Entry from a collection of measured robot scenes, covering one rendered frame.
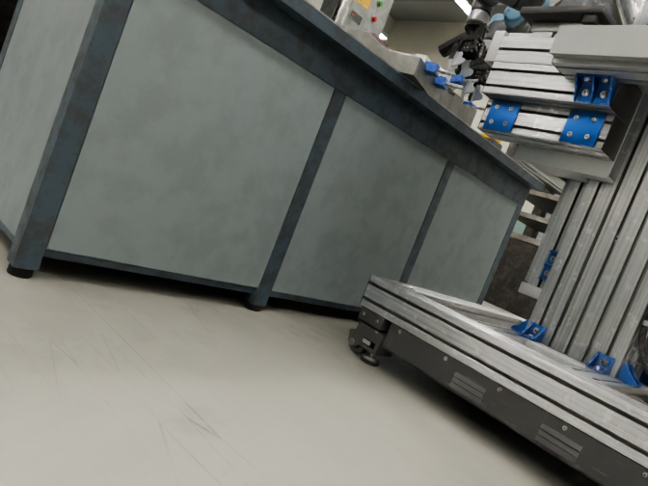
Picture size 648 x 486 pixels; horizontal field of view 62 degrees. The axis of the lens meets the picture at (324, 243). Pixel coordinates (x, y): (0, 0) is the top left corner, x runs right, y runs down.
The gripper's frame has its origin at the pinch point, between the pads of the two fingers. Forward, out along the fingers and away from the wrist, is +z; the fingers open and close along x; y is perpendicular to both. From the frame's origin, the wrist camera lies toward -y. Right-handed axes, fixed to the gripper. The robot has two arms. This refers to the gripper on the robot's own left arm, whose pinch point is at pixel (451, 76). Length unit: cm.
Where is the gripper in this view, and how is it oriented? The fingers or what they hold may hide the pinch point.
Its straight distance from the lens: 202.7
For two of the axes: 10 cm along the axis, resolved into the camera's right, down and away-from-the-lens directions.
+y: 7.1, 1.8, -6.8
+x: 6.1, 3.3, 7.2
